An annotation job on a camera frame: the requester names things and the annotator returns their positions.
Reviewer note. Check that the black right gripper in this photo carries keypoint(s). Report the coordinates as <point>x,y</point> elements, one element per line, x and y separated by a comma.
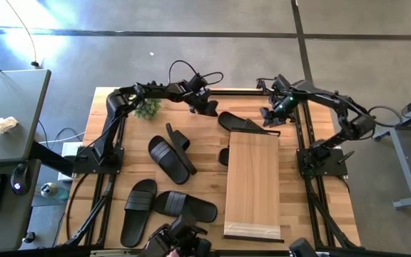
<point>280,105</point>

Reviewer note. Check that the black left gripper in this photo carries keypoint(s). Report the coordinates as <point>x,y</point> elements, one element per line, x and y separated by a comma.
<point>200,96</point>

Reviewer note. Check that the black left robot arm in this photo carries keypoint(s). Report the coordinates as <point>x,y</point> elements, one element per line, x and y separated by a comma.
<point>148,91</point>

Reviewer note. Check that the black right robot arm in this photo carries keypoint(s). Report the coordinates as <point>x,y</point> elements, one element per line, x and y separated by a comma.
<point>334,100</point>

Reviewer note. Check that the green artificial ball plant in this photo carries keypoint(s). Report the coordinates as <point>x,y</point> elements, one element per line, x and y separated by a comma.
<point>150,110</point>

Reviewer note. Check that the white power box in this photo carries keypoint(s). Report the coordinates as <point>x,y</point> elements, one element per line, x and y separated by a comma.
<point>70,147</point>

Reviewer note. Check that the person's hand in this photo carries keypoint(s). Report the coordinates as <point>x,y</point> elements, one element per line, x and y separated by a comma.
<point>172,254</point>

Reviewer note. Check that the black desk foot bar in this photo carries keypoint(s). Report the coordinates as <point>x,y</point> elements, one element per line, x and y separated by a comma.
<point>48,157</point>

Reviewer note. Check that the silver round can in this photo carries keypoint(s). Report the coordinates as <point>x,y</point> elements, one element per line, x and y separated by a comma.
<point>48,190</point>

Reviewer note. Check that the light grey desk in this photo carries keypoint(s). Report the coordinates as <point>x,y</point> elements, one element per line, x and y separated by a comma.
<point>13,100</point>

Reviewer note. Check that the black computer mouse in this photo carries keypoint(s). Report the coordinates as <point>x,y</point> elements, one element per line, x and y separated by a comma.
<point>20,178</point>

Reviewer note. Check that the crumpled white paper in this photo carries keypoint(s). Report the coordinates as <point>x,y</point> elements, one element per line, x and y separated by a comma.
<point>2,125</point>

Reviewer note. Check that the black round knob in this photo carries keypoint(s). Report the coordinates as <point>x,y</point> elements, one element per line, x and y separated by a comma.
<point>29,237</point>

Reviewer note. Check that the dark grey desk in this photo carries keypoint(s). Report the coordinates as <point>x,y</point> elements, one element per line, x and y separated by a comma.
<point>9,221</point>

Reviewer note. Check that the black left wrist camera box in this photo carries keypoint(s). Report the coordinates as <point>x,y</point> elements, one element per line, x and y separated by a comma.
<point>196,83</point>

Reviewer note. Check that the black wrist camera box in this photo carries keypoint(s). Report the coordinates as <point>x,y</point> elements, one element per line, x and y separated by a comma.
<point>196,83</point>
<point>281,84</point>

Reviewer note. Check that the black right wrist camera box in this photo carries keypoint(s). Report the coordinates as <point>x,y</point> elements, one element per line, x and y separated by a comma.
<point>281,84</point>

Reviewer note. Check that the grey metal table frame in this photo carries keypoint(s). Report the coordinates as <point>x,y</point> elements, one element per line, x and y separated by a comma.
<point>403,164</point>

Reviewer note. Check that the silver metal bracket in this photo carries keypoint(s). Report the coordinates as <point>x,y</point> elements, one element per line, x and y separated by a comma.
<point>109,252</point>
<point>323,254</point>

